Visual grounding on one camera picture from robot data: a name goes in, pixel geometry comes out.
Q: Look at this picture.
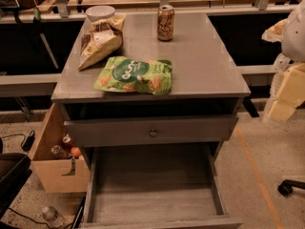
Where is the small orange ball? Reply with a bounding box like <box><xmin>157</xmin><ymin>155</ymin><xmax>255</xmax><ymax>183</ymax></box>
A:
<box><xmin>71</xmin><ymin>147</ymin><xmax>81</xmax><ymax>158</ymax></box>

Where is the brown yellow chip bag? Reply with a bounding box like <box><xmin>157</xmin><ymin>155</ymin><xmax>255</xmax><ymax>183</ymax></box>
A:
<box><xmin>78</xmin><ymin>14</ymin><xmax>126</xmax><ymax>71</ymax></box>

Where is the red white can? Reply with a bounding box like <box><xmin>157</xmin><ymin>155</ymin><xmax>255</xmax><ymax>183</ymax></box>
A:
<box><xmin>62</xmin><ymin>135</ymin><xmax>73</xmax><ymax>151</ymax></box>

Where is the grey bottle in box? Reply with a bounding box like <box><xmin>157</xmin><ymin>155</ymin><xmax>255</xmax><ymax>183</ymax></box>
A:
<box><xmin>51</xmin><ymin>145</ymin><xmax>69</xmax><ymax>159</ymax></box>

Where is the grey drawer cabinet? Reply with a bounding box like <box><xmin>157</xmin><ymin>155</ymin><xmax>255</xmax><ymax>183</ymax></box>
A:
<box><xmin>51</xmin><ymin>11</ymin><xmax>252</xmax><ymax>229</ymax></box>

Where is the black office chair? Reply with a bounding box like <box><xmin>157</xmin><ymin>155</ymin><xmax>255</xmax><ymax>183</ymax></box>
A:
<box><xmin>0</xmin><ymin>140</ymin><xmax>32</xmax><ymax>218</ymax></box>

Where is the white bowl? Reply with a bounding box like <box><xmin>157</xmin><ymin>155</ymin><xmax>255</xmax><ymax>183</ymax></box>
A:
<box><xmin>86</xmin><ymin>6</ymin><xmax>115</xmax><ymax>22</ymax></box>

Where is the open middle drawer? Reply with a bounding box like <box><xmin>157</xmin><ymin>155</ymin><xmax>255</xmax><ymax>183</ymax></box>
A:
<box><xmin>81</xmin><ymin>143</ymin><xmax>242</xmax><ymax>229</ymax></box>

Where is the black chair caster base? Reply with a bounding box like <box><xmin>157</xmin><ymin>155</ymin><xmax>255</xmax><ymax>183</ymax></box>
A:
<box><xmin>277</xmin><ymin>179</ymin><xmax>305</xmax><ymax>197</ymax></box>

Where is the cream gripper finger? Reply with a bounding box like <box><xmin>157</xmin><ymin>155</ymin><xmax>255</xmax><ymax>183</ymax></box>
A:
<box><xmin>267</xmin><ymin>63</ymin><xmax>305</xmax><ymax>122</ymax></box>

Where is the orange soda can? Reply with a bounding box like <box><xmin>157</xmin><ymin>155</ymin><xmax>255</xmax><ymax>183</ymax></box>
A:
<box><xmin>157</xmin><ymin>5</ymin><xmax>174</xmax><ymax>41</ymax></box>

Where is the round metal drawer knob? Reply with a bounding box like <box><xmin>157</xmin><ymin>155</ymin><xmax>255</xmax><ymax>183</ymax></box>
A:
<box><xmin>150</xmin><ymin>129</ymin><xmax>158</xmax><ymax>137</ymax></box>

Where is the green snack bag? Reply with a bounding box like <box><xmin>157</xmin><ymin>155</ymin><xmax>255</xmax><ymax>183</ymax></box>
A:
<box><xmin>94</xmin><ymin>56</ymin><xmax>173</xmax><ymax>95</ymax></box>

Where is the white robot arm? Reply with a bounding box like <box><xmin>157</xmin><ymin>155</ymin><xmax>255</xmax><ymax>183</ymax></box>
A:
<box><xmin>262</xmin><ymin>0</ymin><xmax>305</xmax><ymax>122</ymax></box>

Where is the cardboard box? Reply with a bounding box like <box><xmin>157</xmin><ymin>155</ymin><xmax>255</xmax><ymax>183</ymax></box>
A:
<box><xmin>29</xmin><ymin>104</ymin><xmax>90</xmax><ymax>193</ymax></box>

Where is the closed top drawer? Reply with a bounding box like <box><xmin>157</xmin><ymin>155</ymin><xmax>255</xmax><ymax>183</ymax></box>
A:
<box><xmin>65</xmin><ymin>114</ymin><xmax>237</xmax><ymax>148</ymax></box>

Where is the clear plastic water bottle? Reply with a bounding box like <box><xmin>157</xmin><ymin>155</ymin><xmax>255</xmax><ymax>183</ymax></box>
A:
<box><xmin>42</xmin><ymin>206</ymin><xmax>65</xmax><ymax>228</ymax></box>

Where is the black power adapter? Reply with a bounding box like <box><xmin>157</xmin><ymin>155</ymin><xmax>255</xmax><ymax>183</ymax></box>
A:
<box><xmin>21</xmin><ymin>130</ymin><xmax>35</xmax><ymax>152</ymax></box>

